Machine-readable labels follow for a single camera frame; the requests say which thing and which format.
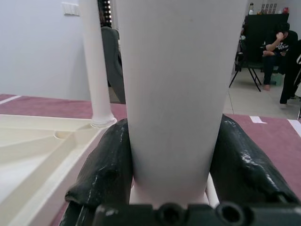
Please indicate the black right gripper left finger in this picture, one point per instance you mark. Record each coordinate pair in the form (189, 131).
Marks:
(105, 169)

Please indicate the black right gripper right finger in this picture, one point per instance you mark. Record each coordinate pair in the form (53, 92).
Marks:
(244, 169)

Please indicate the white plastic children table top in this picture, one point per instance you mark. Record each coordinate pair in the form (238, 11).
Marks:
(35, 153)

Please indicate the maroon table cloth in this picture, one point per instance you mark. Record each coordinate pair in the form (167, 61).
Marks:
(270, 146)

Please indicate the short white tape strip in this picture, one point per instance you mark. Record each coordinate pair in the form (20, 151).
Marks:
(258, 119)

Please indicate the black folding chair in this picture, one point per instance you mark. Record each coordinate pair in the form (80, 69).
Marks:
(251, 64)

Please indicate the dark grey armchair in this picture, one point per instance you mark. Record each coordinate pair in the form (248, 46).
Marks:
(113, 58)

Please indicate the seated person in black shirt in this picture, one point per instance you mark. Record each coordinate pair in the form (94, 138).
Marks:
(279, 47)

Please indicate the black cabinet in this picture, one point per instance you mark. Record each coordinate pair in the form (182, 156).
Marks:
(258, 28)

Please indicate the white wall switch panel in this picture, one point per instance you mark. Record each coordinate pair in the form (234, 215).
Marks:
(70, 9)

